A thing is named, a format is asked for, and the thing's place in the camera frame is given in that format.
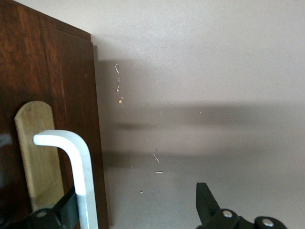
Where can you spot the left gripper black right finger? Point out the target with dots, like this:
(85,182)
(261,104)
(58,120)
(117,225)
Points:
(214,219)

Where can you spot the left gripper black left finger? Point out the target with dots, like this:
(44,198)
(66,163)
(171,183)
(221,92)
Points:
(47,219)

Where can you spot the wooden drawer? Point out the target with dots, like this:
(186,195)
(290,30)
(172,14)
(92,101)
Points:
(35,71)

